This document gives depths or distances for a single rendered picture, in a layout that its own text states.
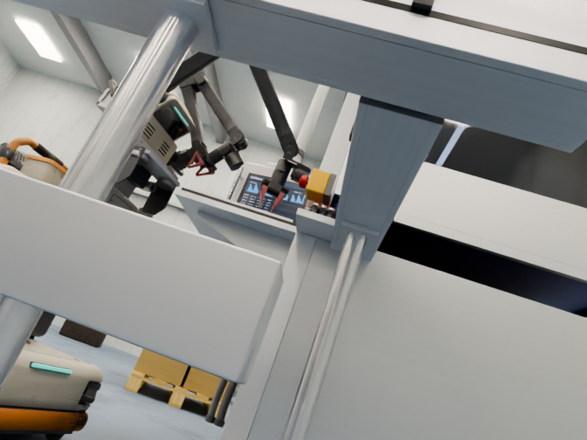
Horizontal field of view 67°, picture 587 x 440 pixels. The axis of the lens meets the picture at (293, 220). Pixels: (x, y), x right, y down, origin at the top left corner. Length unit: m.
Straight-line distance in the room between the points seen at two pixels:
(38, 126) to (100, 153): 13.55
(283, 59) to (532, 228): 1.01
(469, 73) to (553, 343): 0.95
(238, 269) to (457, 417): 0.93
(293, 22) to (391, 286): 0.86
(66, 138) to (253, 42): 12.95
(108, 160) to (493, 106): 0.47
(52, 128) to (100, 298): 13.44
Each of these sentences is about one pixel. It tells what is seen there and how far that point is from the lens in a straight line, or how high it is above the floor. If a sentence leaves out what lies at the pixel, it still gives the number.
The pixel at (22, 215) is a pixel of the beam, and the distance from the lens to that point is 0.53.
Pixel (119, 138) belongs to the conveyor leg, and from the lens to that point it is 0.56.
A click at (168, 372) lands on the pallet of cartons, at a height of 0.24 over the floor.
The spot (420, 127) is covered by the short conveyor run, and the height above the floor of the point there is 0.84.
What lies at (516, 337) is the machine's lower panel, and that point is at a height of 0.77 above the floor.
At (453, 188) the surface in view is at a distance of 1.43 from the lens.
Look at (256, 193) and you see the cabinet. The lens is 2.50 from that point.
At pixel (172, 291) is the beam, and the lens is 0.44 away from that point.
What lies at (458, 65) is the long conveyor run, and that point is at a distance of 0.58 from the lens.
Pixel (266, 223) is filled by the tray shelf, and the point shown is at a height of 0.86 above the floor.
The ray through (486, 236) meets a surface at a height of 1.03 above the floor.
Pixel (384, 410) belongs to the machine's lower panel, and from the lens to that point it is 1.23.
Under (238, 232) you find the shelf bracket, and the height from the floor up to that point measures 0.83.
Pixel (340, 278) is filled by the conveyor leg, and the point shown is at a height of 0.71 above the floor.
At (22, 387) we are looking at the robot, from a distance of 1.66.
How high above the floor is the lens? 0.44
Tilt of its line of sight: 20 degrees up
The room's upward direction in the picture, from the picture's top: 21 degrees clockwise
